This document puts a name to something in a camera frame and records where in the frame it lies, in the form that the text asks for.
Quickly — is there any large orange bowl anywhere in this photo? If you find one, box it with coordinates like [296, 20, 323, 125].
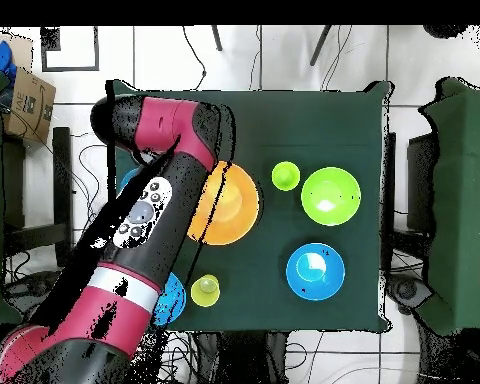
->
[186, 160, 261, 246]

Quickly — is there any green cup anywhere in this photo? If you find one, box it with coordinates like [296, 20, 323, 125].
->
[270, 160, 302, 192]

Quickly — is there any pale translucent yellow cup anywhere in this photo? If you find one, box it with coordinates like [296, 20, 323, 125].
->
[190, 273, 222, 308]

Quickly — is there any large green bowl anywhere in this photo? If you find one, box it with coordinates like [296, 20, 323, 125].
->
[300, 166, 363, 228]

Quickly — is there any large blue bowl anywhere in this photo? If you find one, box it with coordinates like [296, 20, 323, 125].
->
[151, 271, 188, 328]
[285, 242, 347, 302]

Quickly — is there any dark green table cloth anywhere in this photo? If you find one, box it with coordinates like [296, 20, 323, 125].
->
[105, 78, 393, 333]

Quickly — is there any small blue bowl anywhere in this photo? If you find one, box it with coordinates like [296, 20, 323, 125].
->
[117, 166, 142, 194]

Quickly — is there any black stand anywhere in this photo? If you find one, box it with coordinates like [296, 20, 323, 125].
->
[191, 330, 290, 384]

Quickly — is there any black tripod leg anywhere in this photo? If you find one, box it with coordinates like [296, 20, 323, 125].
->
[210, 24, 224, 52]
[308, 24, 334, 67]

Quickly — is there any black chair base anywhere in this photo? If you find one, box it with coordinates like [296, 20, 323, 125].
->
[385, 275, 433, 317]

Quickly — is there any printed cardboard box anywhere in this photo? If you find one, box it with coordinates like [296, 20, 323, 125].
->
[1, 65, 58, 144]

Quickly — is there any blue bag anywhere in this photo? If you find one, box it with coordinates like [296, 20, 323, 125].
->
[0, 39, 18, 81]

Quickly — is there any black floor cable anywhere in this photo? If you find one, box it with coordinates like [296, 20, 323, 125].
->
[181, 25, 208, 91]

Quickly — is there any black chair frame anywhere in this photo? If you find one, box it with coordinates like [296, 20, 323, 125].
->
[1, 126, 74, 269]

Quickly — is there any black square floor frame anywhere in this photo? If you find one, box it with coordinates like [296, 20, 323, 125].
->
[39, 25, 101, 73]

